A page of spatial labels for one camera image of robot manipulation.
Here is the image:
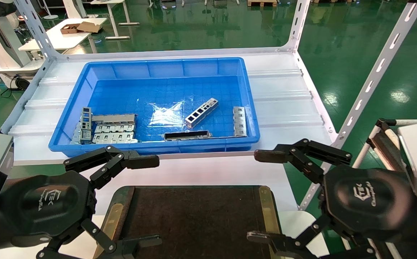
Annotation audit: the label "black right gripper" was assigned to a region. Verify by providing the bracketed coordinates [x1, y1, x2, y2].
[247, 165, 416, 259]

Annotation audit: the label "black cable reel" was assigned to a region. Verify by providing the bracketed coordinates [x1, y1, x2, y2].
[10, 75, 31, 91]

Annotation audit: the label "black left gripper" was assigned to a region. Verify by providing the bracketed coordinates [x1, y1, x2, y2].
[0, 145, 163, 259]

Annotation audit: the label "clear plastic film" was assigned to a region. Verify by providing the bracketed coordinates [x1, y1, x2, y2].
[148, 101, 185, 127]

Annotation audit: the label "dark long metal frame part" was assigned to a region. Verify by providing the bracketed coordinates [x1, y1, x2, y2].
[163, 130, 212, 141]

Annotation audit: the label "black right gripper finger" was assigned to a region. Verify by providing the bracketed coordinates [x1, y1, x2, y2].
[254, 138, 353, 184]

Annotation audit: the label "grey metal bracket square holes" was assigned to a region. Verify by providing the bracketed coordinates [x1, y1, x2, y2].
[185, 98, 219, 129]
[80, 107, 93, 141]

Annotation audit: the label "black container tray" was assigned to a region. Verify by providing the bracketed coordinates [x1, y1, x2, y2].
[93, 185, 282, 259]

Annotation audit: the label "small silver metal part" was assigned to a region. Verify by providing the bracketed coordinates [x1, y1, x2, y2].
[71, 124, 83, 145]

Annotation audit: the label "white machine base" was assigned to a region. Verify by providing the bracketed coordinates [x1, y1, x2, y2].
[0, 0, 44, 78]

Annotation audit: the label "wooden pallet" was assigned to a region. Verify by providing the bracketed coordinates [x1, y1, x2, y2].
[247, 0, 278, 7]

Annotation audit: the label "brown cardboard box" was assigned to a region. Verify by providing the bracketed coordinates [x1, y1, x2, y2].
[60, 22, 101, 35]

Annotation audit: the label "grey long metal cover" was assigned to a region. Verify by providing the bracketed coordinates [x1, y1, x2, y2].
[92, 114, 137, 126]

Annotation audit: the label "white slotted metal shelf rack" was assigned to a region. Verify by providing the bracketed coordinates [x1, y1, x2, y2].
[0, 0, 417, 211]

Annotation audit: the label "white tube stand black clamps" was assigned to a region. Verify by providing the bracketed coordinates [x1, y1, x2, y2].
[352, 118, 410, 173]

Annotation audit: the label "white desk with T-legs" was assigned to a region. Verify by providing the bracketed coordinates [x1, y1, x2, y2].
[90, 0, 140, 40]

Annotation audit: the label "blue plastic bin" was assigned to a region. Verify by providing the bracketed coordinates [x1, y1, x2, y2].
[48, 57, 261, 158]

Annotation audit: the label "white table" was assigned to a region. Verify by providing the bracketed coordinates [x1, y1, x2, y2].
[18, 17, 107, 54]

